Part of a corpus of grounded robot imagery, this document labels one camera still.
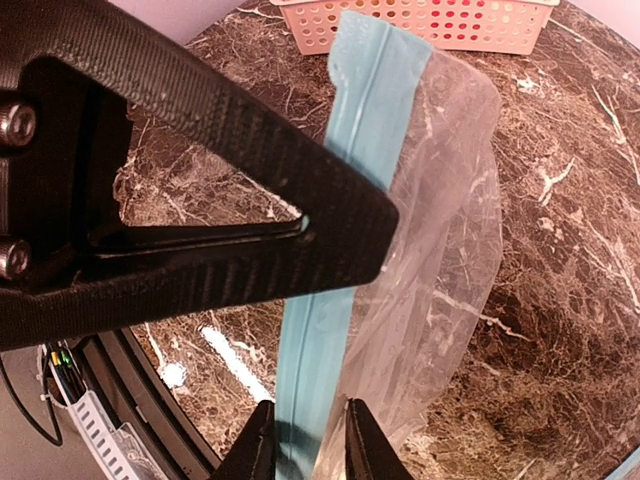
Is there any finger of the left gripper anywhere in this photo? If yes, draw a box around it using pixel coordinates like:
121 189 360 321
1 226 395 351
1 1 398 240

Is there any zip bag with blue zipper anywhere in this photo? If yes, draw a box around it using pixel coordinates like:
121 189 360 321
275 12 502 479

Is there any red toy fruit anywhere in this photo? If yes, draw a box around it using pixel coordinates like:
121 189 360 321
426 0 487 42

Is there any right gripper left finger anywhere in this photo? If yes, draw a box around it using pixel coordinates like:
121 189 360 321
212 400 276 480

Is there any pink perforated plastic basket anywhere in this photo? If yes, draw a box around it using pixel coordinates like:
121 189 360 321
272 0 560 55

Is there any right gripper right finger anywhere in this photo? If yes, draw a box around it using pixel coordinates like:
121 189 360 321
345 399 413 480

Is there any white slotted cable duct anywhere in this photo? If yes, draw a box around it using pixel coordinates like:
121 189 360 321
67 390 138 480

